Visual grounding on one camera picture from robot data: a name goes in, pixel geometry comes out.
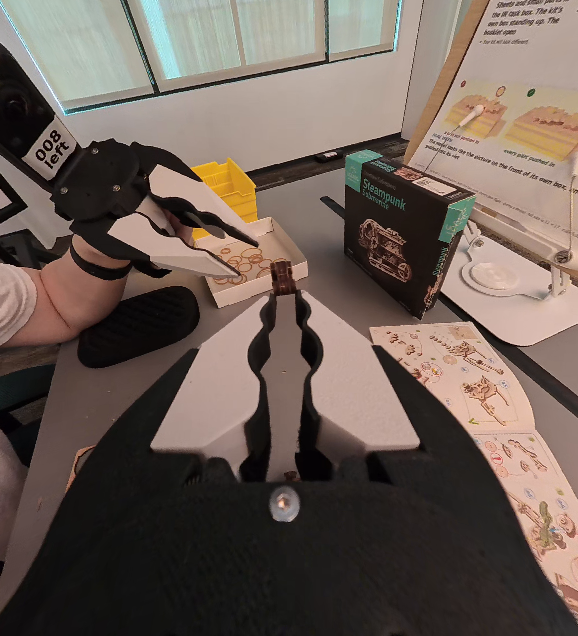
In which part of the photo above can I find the illustrated instruction booklet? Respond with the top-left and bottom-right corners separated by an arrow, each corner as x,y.
369,322 -> 578,636

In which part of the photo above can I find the small wooden model part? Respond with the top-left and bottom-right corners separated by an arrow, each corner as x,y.
270,261 -> 298,296

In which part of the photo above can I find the large window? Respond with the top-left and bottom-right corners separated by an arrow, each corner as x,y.
0,0 -> 404,115

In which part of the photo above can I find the white poster stand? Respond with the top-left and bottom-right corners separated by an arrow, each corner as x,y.
440,219 -> 578,347

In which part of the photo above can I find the dark teal chair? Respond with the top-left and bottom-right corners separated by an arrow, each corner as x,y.
0,365 -> 56,468

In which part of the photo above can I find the person's left forearm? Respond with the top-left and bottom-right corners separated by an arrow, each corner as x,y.
8,234 -> 138,348

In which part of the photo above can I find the person's left hand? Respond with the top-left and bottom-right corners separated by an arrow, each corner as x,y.
162,208 -> 194,245

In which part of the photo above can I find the pile of rubber bands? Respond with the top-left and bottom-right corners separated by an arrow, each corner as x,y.
212,243 -> 292,286

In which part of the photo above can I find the instruction poster board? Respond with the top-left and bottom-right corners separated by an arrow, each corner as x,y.
400,0 -> 578,279

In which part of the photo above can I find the black model kit box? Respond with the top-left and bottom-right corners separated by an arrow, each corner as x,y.
343,149 -> 477,320

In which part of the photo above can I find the yellow plastic bin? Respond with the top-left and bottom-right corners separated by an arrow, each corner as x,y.
189,158 -> 259,241

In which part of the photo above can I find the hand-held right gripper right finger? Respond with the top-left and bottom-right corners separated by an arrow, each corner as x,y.
295,291 -> 422,482

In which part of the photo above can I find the white cardboard tray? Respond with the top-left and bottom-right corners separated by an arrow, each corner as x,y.
203,216 -> 308,309

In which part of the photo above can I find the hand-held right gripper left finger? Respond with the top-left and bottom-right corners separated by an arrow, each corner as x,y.
150,293 -> 277,482

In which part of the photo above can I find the black wrist rest pad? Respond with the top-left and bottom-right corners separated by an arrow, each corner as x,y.
77,286 -> 201,369

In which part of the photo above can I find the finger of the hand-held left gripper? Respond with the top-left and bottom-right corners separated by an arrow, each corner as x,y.
147,164 -> 261,248
106,211 -> 244,279

